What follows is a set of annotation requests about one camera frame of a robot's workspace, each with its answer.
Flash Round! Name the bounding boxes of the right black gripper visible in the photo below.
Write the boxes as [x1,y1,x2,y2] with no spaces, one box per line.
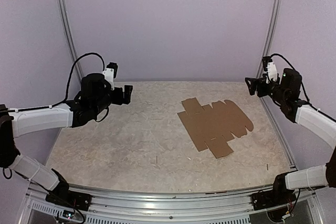
[246,73,288,104]

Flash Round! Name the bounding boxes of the brown cardboard box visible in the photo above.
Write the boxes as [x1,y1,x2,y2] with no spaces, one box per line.
[177,98,254,159]

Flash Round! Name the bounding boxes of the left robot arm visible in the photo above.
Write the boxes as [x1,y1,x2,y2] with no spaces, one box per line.
[1,73,133,206]

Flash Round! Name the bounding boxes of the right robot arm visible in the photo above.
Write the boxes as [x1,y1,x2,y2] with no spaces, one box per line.
[245,68,335,205]

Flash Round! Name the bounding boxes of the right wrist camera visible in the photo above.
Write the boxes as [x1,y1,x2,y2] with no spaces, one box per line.
[262,56,279,84]

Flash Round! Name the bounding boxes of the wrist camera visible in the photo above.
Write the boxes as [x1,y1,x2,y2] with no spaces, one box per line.
[102,62,118,90]
[262,56,279,84]

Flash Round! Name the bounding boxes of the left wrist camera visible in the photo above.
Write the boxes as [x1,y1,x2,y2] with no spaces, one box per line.
[102,62,118,90]

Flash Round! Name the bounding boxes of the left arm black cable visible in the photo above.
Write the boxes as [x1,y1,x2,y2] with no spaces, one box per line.
[49,52,106,109]

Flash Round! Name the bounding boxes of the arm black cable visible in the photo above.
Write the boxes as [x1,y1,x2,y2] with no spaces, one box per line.
[270,53,336,124]
[49,52,106,109]

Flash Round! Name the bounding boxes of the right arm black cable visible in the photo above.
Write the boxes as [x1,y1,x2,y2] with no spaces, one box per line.
[270,53,336,124]

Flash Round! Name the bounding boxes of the right aluminium frame post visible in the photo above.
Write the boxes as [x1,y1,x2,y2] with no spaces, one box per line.
[258,0,286,78]

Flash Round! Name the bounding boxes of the aluminium frame post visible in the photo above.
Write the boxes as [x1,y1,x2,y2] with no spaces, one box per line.
[258,0,286,78]
[51,0,85,88]

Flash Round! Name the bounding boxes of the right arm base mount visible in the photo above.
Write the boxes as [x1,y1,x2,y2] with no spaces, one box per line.
[251,189,296,210]

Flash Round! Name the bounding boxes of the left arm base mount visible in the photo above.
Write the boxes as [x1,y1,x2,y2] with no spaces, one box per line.
[46,190,92,211]

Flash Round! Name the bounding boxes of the front aluminium rail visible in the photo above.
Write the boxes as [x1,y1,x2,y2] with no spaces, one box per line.
[15,185,326,223]

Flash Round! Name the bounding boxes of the left aluminium frame post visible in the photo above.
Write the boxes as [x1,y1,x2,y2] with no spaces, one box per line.
[51,0,85,88]

